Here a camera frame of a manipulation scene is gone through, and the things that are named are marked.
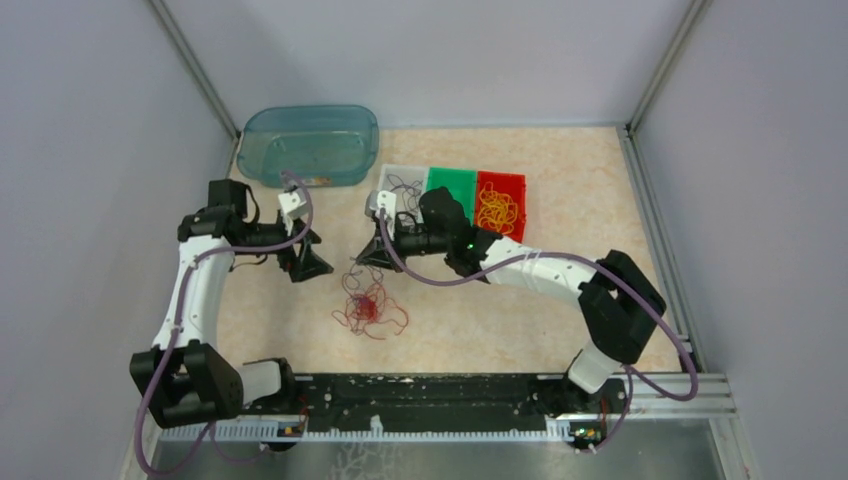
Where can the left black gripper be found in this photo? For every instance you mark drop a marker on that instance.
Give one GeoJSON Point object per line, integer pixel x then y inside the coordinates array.
{"type": "Point", "coordinates": [307, 264]}

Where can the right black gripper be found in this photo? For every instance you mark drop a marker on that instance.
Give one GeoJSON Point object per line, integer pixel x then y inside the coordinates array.
{"type": "Point", "coordinates": [376, 254]}

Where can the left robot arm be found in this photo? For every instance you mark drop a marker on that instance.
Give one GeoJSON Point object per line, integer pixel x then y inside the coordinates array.
{"type": "Point", "coordinates": [182, 377]}

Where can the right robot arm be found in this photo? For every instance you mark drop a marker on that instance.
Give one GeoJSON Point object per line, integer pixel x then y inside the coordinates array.
{"type": "Point", "coordinates": [619, 304]}

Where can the white plastic bin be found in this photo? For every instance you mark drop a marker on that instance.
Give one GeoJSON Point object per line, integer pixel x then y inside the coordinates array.
{"type": "Point", "coordinates": [408, 182]}

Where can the green plastic bin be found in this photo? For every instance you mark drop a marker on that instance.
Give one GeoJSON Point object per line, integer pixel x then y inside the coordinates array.
{"type": "Point", "coordinates": [461, 183]}

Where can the blue transparent plastic tub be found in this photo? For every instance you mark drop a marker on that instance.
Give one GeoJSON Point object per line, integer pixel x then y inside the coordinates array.
{"type": "Point", "coordinates": [324, 145]}

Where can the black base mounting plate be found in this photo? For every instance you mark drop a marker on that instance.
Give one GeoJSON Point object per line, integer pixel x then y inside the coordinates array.
{"type": "Point", "coordinates": [449, 403]}

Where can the red plastic bin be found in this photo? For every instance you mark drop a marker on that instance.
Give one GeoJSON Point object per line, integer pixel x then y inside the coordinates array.
{"type": "Point", "coordinates": [500, 203]}

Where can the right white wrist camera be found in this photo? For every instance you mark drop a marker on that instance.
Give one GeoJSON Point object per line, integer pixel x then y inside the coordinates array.
{"type": "Point", "coordinates": [382, 205]}

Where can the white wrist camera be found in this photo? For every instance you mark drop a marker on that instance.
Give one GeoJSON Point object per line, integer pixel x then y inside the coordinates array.
{"type": "Point", "coordinates": [382, 205]}
{"type": "Point", "coordinates": [293, 207]}

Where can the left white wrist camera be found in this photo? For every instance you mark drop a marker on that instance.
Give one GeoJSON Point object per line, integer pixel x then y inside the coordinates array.
{"type": "Point", "coordinates": [293, 207]}

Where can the white slotted cable duct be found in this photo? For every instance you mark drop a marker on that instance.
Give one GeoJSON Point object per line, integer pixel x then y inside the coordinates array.
{"type": "Point", "coordinates": [271, 431]}

